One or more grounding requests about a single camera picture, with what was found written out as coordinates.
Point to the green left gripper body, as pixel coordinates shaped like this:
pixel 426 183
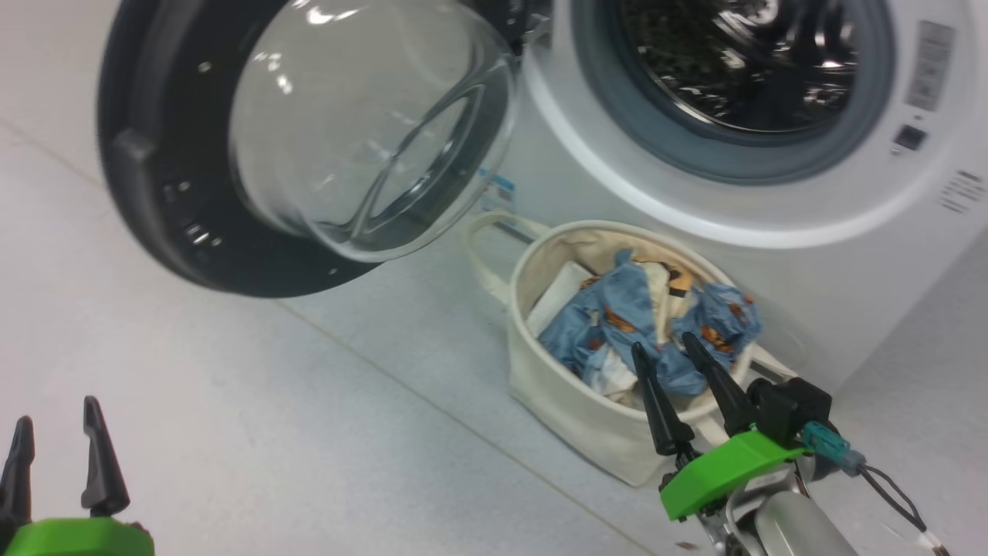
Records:
pixel 77 538

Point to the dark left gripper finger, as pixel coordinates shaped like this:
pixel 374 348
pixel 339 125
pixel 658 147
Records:
pixel 19 479
pixel 102 471

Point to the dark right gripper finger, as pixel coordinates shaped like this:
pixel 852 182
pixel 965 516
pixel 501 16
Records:
pixel 664 417
pixel 722 394

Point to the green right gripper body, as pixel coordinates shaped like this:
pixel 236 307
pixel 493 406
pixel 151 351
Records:
pixel 725 467

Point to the blue patterned garment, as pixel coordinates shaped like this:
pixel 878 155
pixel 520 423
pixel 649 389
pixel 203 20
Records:
pixel 625 309

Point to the washing machine door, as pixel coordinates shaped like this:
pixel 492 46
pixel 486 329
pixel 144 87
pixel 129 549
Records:
pixel 162 224

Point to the cream canvas laundry basket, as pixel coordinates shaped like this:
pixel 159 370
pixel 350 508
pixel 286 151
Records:
pixel 571 417

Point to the white front-load washing machine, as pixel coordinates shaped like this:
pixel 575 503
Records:
pixel 888 270

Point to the steel washing machine drum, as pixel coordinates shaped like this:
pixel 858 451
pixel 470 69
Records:
pixel 733 62

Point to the white folded cloth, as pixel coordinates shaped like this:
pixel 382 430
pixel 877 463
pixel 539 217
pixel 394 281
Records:
pixel 559 297

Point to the blue energy label sticker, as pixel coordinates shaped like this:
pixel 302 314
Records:
pixel 500 189

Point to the small printed text label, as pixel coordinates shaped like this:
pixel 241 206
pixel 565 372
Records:
pixel 961 193

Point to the grey warning label sticker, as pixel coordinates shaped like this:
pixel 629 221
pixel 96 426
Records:
pixel 930 66

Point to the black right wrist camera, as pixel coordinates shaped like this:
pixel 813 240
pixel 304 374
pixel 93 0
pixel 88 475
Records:
pixel 791 405

